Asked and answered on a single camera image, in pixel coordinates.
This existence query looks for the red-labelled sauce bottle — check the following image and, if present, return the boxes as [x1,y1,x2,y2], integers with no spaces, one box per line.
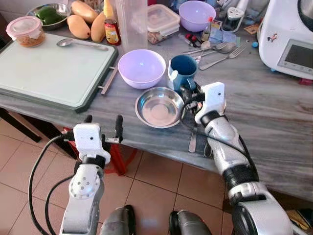
[102,0,122,47]

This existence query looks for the long steel spoon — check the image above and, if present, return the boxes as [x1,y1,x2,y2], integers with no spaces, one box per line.
[56,38,110,51]

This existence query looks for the clear square lidded food box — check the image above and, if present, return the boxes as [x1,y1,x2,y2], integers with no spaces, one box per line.
[146,3,181,45]

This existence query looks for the steel fork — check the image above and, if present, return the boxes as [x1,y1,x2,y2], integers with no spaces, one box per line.
[199,46,247,71]

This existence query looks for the blue cloth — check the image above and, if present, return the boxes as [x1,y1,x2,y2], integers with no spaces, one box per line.
[211,29,238,46]

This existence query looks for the green bell pepper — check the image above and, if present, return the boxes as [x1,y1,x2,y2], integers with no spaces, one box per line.
[35,5,65,25]

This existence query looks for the small dark red-capped bottle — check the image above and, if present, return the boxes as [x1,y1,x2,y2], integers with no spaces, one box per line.
[201,17,215,43]

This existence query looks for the yellow and white package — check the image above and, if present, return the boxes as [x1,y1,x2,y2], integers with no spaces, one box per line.
[286,209,313,232]

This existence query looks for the small red-capped item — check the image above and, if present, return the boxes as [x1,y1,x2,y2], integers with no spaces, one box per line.
[185,33,201,46]

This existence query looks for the steel table knife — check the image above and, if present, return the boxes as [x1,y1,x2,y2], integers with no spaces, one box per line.
[188,124,198,154]

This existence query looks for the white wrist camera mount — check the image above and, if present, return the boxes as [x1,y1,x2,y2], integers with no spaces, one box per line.
[73,123,111,159]
[194,82,227,124]

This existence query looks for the purple plastic bowl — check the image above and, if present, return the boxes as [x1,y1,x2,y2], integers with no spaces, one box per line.
[118,49,167,90]
[179,0,217,33]

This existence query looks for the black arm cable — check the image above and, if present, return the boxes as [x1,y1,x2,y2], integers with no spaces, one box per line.
[178,105,256,169]
[45,174,75,235]
[27,134,75,235]

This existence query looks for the grey right robot leg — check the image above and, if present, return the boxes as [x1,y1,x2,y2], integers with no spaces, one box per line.
[168,209,216,235]

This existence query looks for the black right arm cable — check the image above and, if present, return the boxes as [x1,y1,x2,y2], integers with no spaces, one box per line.
[178,105,256,169]

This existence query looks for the steel bowl with pepper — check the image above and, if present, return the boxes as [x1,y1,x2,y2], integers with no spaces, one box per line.
[26,3,72,31]

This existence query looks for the blue mug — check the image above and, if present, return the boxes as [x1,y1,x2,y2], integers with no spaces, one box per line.
[168,54,199,92]

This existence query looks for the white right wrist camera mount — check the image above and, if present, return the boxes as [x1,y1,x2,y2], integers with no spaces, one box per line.
[194,82,227,124]

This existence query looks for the grey left robot leg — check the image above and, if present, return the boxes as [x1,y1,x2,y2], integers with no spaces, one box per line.
[100,205,137,235]

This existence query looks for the white kitchen cooking machine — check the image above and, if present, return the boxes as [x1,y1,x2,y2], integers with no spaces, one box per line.
[257,0,313,80]

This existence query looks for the tall clear plastic jug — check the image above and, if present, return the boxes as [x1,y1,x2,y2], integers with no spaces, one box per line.
[115,0,149,54]

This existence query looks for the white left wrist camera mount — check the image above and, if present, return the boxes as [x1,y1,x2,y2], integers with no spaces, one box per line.
[73,123,111,159]

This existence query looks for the empty steel bowl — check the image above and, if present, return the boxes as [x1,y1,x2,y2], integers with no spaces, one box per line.
[135,87,186,129]

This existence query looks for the white green-rimmed cutting board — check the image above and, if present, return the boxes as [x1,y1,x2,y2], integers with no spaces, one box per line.
[0,33,119,114]

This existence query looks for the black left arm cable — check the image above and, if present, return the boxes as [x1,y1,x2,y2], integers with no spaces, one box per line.
[27,134,75,235]
[45,174,75,235]

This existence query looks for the dark wooden furniture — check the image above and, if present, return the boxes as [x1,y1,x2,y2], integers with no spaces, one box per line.
[0,107,65,148]

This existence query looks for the pink-lidded round food container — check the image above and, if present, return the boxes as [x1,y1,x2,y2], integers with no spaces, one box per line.
[6,16,46,48]

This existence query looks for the red stool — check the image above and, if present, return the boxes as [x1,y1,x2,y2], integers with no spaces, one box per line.
[63,127,138,176]

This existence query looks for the grey robot leg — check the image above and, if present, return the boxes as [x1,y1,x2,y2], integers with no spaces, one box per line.
[168,209,216,235]
[100,205,137,235]

